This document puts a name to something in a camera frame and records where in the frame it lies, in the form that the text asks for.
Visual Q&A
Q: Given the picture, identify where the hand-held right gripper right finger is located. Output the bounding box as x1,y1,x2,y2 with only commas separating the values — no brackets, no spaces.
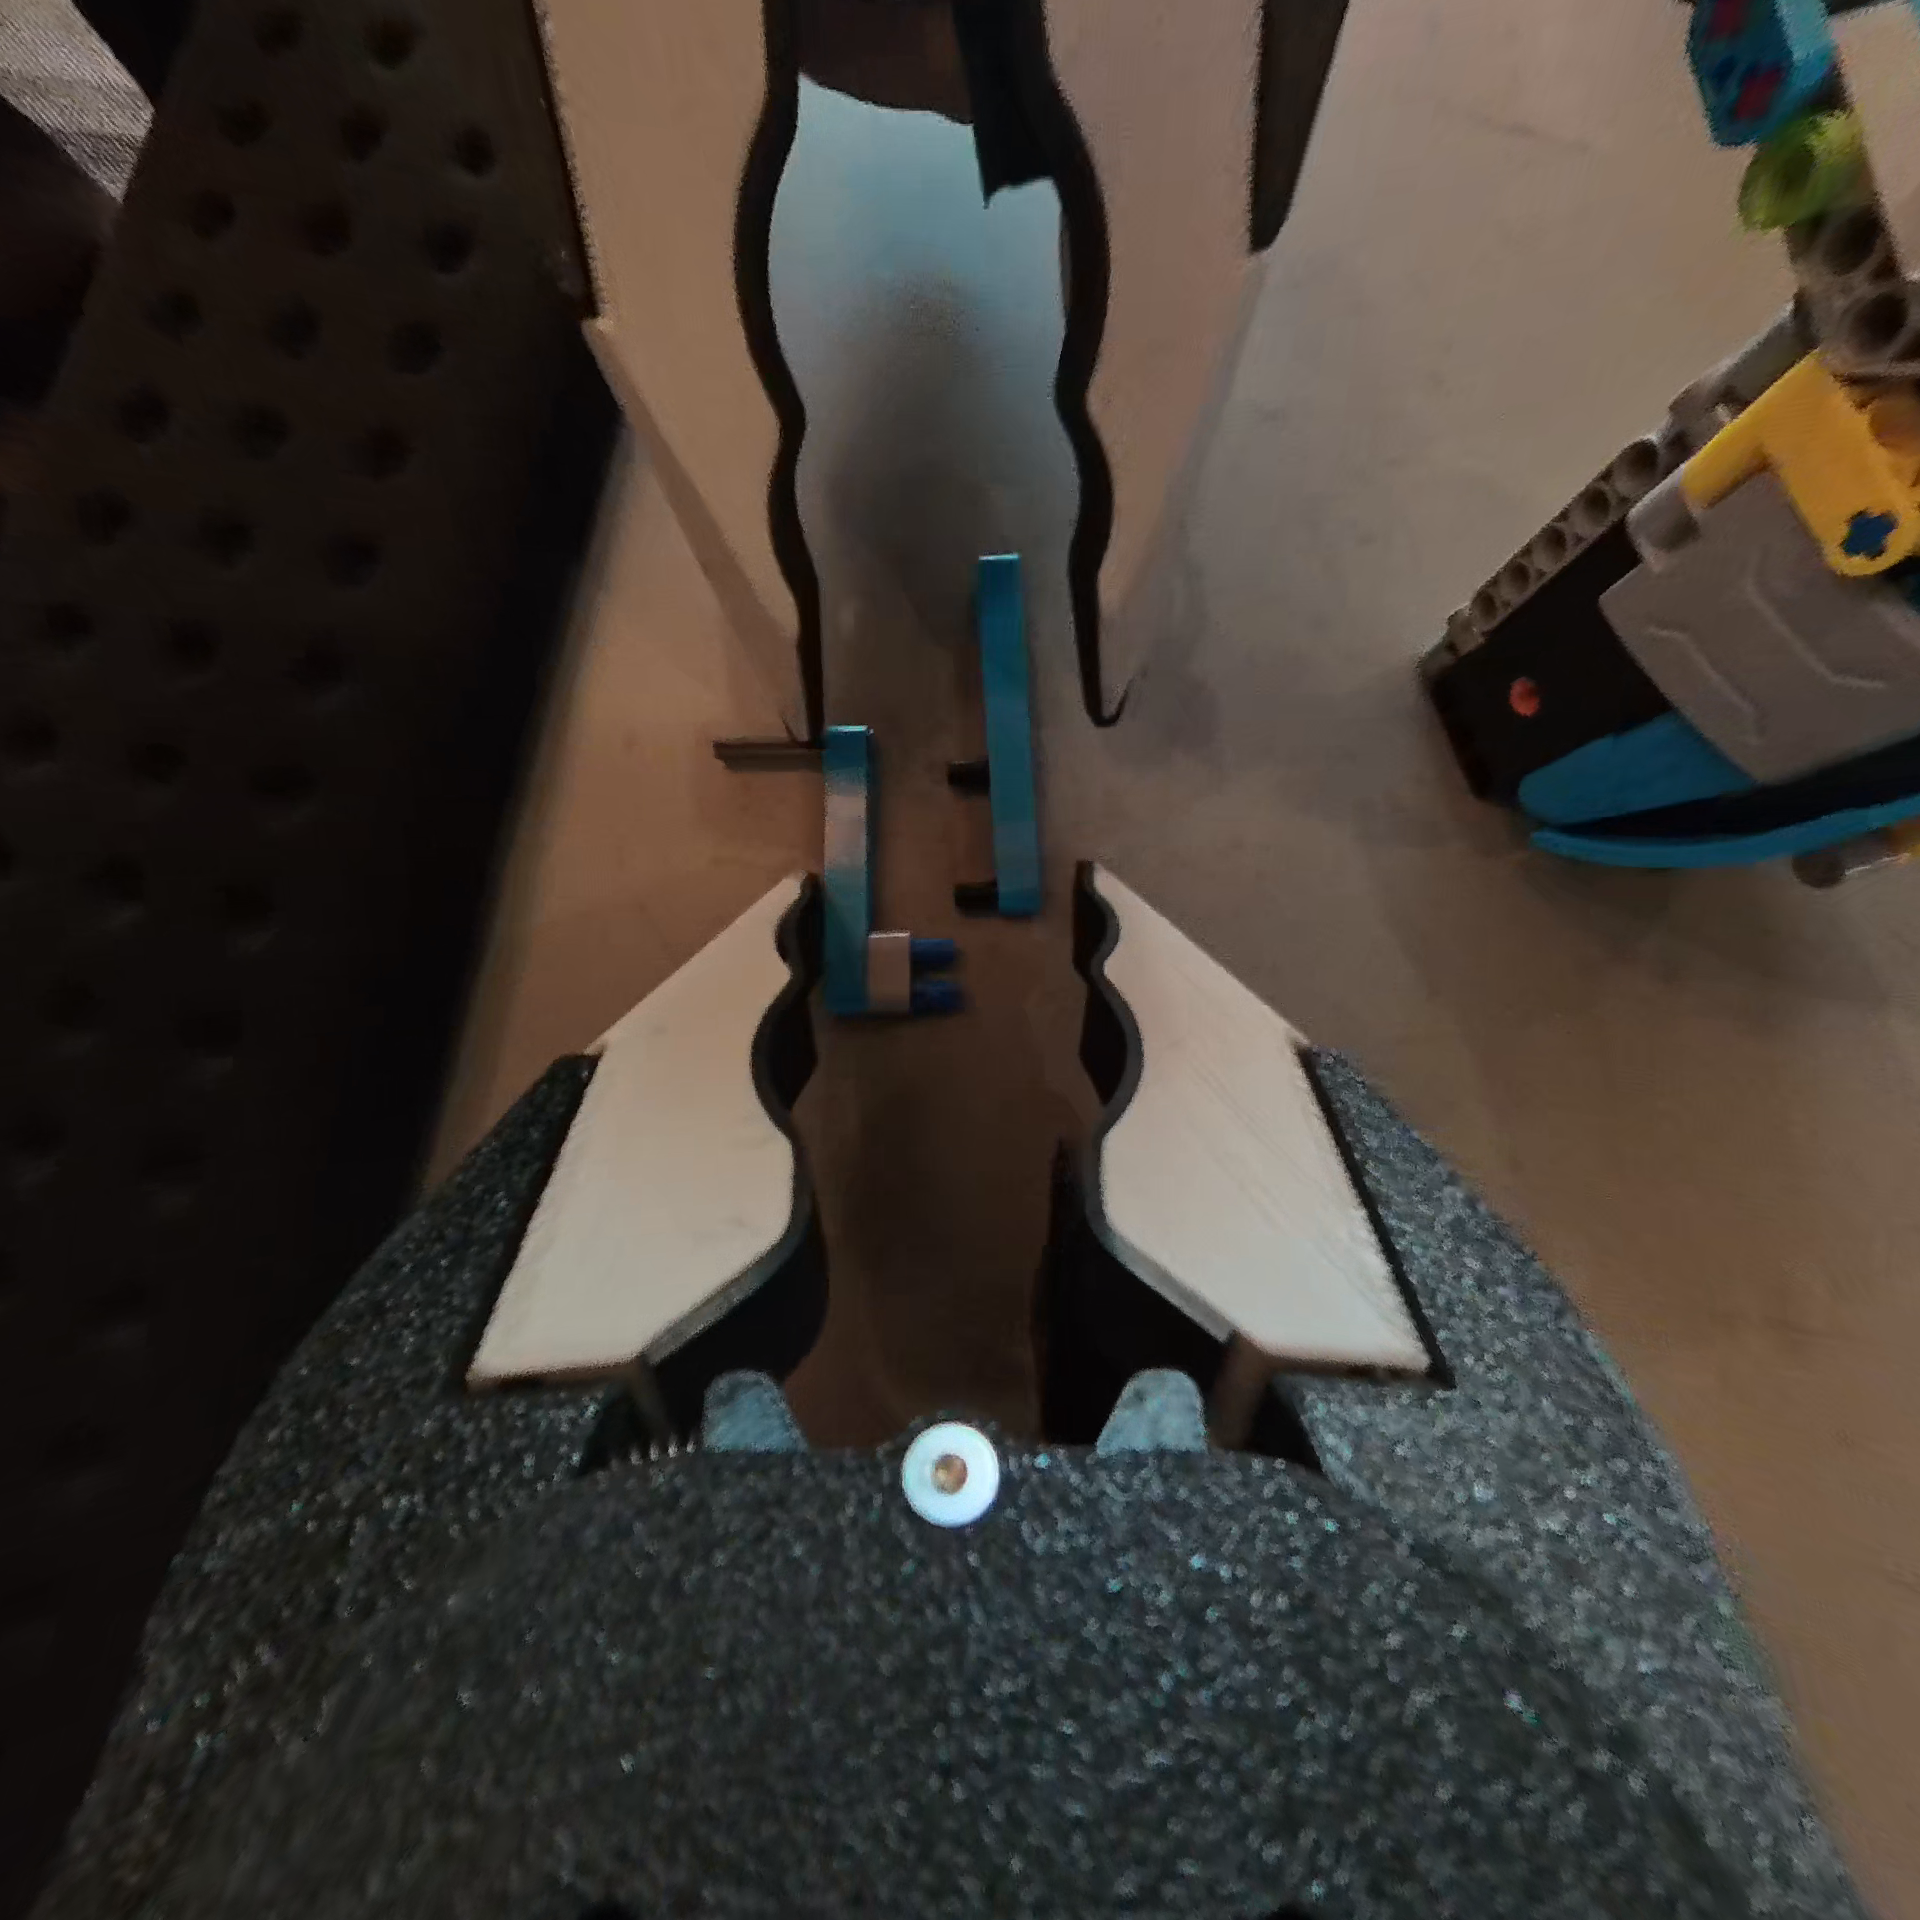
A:
1072,861,1433,1378

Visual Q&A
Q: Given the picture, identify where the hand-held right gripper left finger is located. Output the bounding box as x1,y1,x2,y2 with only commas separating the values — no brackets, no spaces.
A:
465,874,827,1395

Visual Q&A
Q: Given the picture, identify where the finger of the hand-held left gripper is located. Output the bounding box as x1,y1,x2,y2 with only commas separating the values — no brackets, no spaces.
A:
1035,0,1280,732
534,0,831,747

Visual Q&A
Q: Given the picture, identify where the teal short beam with pins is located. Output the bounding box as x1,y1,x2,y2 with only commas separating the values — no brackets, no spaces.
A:
823,725,969,1021

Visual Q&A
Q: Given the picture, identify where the teal long holed beam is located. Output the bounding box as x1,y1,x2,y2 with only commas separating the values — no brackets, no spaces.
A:
950,555,1044,922

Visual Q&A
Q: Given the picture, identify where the blue grey toy robot model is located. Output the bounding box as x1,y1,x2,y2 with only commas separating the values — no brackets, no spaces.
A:
1418,0,1920,889

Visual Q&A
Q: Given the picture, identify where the black perforated panel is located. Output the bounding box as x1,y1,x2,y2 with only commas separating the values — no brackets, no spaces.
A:
0,0,628,1920

